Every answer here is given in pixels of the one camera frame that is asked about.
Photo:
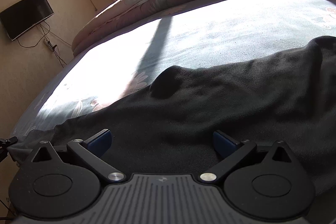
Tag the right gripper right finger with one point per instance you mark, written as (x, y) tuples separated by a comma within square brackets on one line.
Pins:
[(232, 154)]

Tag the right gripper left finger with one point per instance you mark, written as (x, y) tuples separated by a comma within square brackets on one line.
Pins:
[(90, 151)]

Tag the black sweatpants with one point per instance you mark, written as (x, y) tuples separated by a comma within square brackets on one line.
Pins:
[(168, 127)]

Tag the grey patterned bed sheet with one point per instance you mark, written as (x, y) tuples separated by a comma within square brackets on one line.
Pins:
[(271, 186)]

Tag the wall power strip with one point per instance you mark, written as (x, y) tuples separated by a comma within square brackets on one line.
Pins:
[(51, 47)]

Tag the wall mounted television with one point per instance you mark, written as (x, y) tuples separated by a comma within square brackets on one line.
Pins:
[(24, 15)]

